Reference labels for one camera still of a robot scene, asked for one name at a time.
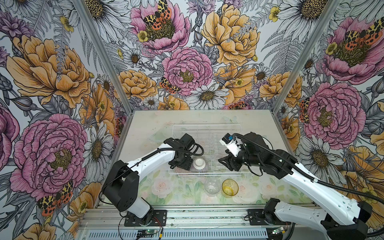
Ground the green circuit board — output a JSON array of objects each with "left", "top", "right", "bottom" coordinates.
[{"left": 136, "top": 230, "right": 157, "bottom": 240}]

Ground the aluminium corner post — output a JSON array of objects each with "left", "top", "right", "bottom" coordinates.
[
  {"left": 74, "top": 1, "right": 134, "bottom": 116},
  {"left": 272, "top": 1, "right": 341, "bottom": 115}
]

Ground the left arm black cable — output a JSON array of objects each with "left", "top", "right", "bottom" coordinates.
[{"left": 98, "top": 142, "right": 205, "bottom": 208}]

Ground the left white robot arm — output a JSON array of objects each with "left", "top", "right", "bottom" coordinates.
[{"left": 101, "top": 134, "right": 204, "bottom": 221}]

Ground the clear glass cup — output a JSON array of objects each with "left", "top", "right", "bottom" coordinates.
[{"left": 205, "top": 178, "right": 221, "bottom": 196}]

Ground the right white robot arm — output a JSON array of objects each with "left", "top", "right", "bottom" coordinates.
[{"left": 219, "top": 132, "right": 372, "bottom": 240}]

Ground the aluminium corner post right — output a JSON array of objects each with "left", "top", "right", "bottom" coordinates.
[{"left": 272, "top": 1, "right": 341, "bottom": 115}]

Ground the white wire dish rack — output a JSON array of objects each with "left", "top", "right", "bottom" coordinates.
[{"left": 169, "top": 124, "right": 248, "bottom": 177}]

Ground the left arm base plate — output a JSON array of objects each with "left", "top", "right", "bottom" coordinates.
[{"left": 124, "top": 209, "right": 168, "bottom": 227}]

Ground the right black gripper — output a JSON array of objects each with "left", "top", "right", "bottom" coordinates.
[{"left": 217, "top": 144, "right": 262, "bottom": 172}]

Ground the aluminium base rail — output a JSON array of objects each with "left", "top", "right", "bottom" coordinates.
[{"left": 75, "top": 205, "right": 299, "bottom": 240}]

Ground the amber glass cup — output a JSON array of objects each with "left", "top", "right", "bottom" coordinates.
[{"left": 222, "top": 179, "right": 239, "bottom": 197}]

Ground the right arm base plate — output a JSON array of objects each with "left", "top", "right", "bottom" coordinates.
[{"left": 245, "top": 209, "right": 272, "bottom": 226}]

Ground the aluminium corner post left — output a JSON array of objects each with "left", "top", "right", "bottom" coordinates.
[{"left": 74, "top": 1, "right": 134, "bottom": 116}]

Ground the white ribbed bowl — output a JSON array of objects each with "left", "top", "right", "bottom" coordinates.
[{"left": 190, "top": 158, "right": 209, "bottom": 173}]

